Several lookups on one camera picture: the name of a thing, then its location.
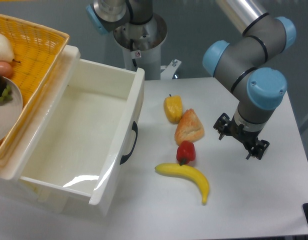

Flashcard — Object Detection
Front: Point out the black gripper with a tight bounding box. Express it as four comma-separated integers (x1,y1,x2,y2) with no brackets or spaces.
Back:
213,113,270,160

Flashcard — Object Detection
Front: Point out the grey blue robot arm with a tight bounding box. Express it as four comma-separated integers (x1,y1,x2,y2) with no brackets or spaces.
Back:
86,0,297,159

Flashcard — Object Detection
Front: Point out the red bell pepper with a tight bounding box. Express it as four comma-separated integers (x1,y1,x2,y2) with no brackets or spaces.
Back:
176,140,196,166

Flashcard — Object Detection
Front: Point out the yellow bell pepper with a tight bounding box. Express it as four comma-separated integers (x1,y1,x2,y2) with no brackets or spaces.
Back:
163,95,183,124

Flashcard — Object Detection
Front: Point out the brown bread pastry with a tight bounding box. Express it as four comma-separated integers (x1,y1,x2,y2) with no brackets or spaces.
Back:
174,108,205,146

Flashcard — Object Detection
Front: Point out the yellow banana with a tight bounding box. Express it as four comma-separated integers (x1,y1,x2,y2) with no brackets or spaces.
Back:
154,163,210,205

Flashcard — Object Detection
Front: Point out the white plastic drawer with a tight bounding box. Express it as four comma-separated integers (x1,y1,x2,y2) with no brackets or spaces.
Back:
21,59,145,215

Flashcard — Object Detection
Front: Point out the yellow wicker basket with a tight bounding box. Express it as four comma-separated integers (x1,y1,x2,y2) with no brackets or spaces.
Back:
0,14,70,167

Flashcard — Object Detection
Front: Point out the white plate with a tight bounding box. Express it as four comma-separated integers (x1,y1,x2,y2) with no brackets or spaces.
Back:
0,77,23,141

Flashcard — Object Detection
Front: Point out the dark grapes bunch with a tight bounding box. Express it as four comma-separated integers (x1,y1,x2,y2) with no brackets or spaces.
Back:
0,75,13,103

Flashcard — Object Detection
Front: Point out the pink sausage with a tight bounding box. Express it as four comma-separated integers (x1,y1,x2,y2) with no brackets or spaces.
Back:
0,61,13,78

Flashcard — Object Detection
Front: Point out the black drawer handle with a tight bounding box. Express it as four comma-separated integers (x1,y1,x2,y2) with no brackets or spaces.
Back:
119,121,139,165

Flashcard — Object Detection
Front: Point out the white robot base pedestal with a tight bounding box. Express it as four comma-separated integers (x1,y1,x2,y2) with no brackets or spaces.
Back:
113,13,182,81

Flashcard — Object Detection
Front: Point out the white drawer cabinet frame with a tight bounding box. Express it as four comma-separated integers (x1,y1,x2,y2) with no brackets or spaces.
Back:
0,45,81,213

